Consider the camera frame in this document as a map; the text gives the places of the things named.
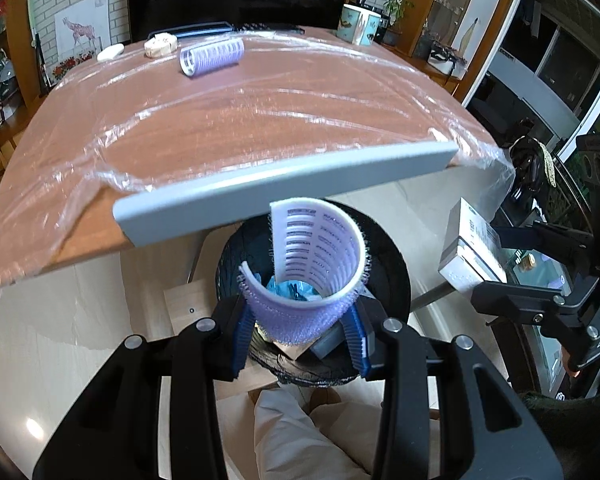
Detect black white pouch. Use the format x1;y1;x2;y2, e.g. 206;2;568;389
427;42;468;78

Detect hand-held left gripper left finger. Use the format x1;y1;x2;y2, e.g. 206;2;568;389
32;297;256;480

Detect white blue medicine box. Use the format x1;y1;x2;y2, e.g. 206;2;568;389
439;197;509;294

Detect person's right forearm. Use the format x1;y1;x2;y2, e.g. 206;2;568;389
522;389;600;480

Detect clear plastic table cover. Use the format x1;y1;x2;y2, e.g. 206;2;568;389
0;27;516;306

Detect blue crumpled plastic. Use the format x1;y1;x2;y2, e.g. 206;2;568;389
266;276;323;303

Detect blue patterned mug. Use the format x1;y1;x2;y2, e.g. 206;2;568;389
337;4;382;46

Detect person's right hand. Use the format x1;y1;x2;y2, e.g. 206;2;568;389
561;349;581;378

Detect purple hair roller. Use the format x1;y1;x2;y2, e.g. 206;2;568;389
237;199;373;347
179;37;245;79

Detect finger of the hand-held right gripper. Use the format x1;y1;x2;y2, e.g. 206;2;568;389
494;219;597;263
470;279;570;330

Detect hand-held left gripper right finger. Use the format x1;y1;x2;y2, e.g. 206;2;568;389
342;296;566;480

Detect small-leaf potted plant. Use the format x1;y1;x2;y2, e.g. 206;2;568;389
382;0;416;46

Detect light wooden stool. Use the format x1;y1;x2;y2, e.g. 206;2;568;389
162;279;281;403

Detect giraffe painting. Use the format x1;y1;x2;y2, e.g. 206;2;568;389
27;0;112;83

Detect person's white trouser legs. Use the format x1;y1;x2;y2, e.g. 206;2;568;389
252;385;441;480

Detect translucent white plastic box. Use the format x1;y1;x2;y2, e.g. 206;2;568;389
310;327;353;361

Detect glass display cabinet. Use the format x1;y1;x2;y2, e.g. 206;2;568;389
0;0;36;131

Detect black glossy object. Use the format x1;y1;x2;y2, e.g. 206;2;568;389
509;134;557;202

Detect black trash bin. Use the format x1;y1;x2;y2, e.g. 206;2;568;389
215;200;412;386

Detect beige crumpled paper ball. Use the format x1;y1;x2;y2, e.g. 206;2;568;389
144;33;178;57

